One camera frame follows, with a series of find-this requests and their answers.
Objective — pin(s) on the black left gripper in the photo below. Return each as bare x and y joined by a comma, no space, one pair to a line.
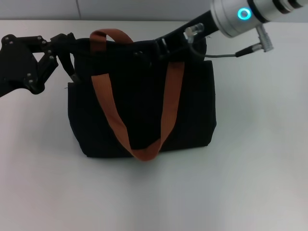
14,62

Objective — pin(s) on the white and silver right robot arm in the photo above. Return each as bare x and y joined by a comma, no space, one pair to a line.
231,24

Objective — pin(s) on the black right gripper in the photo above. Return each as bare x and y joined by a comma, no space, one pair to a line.
190,33

